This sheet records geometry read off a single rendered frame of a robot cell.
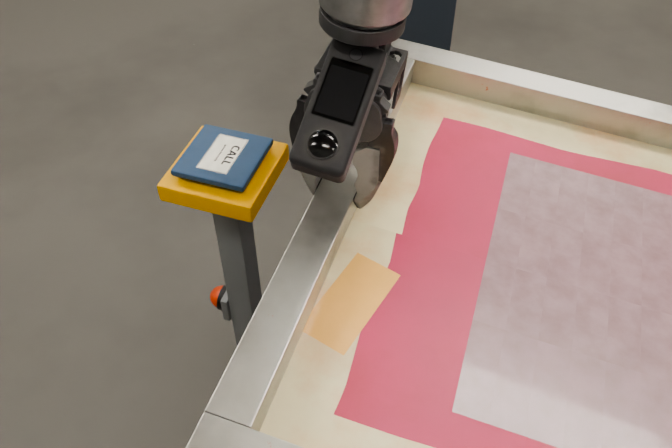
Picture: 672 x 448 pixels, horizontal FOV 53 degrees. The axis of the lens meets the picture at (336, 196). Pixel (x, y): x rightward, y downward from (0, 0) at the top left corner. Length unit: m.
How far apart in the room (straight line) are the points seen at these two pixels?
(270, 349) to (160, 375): 1.30
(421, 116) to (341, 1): 0.33
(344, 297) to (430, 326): 0.08
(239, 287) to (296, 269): 0.45
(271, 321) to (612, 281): 0.34
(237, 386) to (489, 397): 0.21
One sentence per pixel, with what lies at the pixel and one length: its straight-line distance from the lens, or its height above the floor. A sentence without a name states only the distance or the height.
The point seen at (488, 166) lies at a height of 1.03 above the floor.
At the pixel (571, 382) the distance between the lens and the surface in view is 0.63.
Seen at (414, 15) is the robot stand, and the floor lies 1.01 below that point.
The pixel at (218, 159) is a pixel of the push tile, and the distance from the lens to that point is 0.87.
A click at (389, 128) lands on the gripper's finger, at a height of 1.17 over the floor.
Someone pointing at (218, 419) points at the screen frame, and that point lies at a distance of 0.53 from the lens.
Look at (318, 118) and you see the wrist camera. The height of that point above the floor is 1.21.
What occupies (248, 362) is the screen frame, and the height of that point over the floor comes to 1.07.
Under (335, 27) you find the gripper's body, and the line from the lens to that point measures 0.54.
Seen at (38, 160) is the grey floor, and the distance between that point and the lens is 2.53.
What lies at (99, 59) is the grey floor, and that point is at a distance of 2.98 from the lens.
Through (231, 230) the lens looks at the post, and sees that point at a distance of 0.95.
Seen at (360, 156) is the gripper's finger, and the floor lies 1.13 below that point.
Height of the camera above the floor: 1.54
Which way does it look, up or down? 45 degrees down
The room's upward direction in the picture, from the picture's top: straight up
